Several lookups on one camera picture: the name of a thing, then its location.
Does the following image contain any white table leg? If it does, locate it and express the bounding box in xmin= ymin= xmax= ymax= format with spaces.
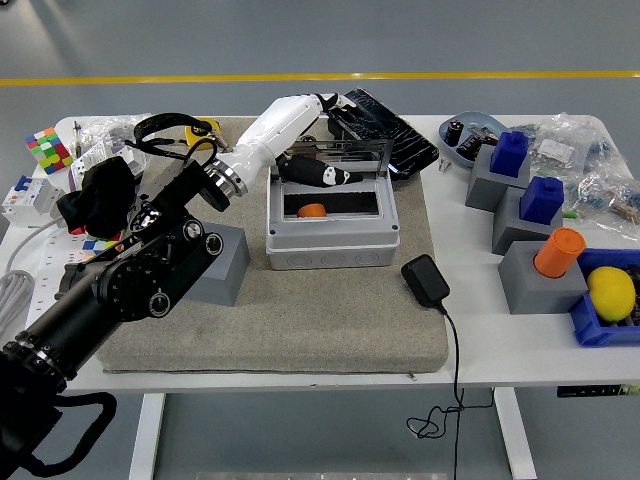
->
xmin=128 ymin=392 xmax=166 ymax=480
xmin=494 ymin=388 xmax=539 ymax=480

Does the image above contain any blue-grey oval dish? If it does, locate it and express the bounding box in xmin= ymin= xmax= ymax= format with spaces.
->
xmin=438 ymin=110 xmax=514 ymax=170

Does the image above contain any small white breaker module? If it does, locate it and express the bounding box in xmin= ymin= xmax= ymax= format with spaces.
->
xmin=117 ymin=142 xmax=149 ymax=177

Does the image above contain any clear bag of blue resistors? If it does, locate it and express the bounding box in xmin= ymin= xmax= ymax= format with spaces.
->
xmin=564 ymin=164 xmax=640 ymax=241

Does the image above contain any large colourful puzzle cube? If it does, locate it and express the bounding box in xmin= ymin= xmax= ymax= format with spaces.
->
xmin=25 ymin=126 xmax=75 ymax=176

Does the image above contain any wooden clothespin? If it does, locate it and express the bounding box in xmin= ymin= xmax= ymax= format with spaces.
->
xmin=607 ymin=202 xmax=640 ymax=226

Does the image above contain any yellow tape measure black strap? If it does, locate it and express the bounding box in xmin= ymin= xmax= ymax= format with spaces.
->
xmin=184 ymin=117 xmax=225 ymax=151

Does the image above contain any blue square block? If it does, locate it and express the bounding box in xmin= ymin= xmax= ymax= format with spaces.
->
xmin=489 ymin=130 xmax=531 ymax=179
xmin=519 ymin=175 xmax=565 ymax=225

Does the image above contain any black cracked tablet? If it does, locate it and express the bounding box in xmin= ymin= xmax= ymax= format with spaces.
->
xmin=327 ymin=88 xmax=441 ymax=182

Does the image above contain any black power adapter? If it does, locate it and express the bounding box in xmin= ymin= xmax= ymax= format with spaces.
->
xmin=401 ymin=253 xmax=451 ymax=315

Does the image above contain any blue plastic bin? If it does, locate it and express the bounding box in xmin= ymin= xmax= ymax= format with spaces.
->
xmin=569 ymin=248 xmax=640 ymax=348

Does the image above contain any grey-brown mat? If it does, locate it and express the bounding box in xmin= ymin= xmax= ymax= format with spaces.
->
xmin=94 ymin=115 xmax=450 ymax=374

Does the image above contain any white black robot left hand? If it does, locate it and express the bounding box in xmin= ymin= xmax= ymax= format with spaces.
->
xmin=218 ymin=91 xmax=357 ymax=190

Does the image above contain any clear bag with white label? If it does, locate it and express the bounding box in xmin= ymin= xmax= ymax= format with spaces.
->
xmin=509 ymin=112 xmax=614 ymax=174

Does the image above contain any white circuit breaker blue switch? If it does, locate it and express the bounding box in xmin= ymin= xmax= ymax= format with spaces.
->
xmin=1 ymin=174 xmax=66 ymax=229

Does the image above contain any dark brown capacitor cylinder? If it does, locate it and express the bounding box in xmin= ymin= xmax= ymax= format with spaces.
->
xmin=455 ymin=134 xmax=484 ymax=161

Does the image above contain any grey holder block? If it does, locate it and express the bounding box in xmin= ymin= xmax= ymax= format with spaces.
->
xmin=464 ymin=144 xmax=532 ymax=212
xmin=491 ymin=185 xmax=566 ymax=256
xmin=498 ymin=240 xmax=590 ymax=315

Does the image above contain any black adapter cord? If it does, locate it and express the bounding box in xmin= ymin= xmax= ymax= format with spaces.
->
xmin=407 ymin=304 xmax=496 ymax=480

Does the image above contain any small colourful puzzle cube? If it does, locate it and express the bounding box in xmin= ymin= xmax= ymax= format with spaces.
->
xmin=82 ymin=235 xmax=124 ymax=254

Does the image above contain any black table control panel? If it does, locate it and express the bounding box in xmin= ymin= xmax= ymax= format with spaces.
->
xmin=557 ymin=384 xmax=640 ymax=400

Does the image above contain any grey block with round hole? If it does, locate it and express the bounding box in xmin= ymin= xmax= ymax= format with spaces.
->
xmin=182 ymin=222 xmax=251 ymax=307

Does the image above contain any yellow lemon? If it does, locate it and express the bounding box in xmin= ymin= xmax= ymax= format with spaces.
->
xmin=586 ymin=266 xmax=637 ymax=323

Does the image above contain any clear plastic bag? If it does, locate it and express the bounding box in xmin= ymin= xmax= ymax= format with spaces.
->
xmin=74 ymin=113 xmax=166 ymax=151

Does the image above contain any grey junction box clear lid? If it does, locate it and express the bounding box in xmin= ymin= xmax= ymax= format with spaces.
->
xmin=265 ymin=137 xmax=402 ymax=272

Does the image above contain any white power strip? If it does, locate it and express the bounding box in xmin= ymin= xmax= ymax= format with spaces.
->
xmin=28 ymin=227 xmax=101 ymax=307

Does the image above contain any black cloth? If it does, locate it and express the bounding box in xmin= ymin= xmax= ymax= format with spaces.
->
xmin=55 ymin=155 xmax=139 ymax=239

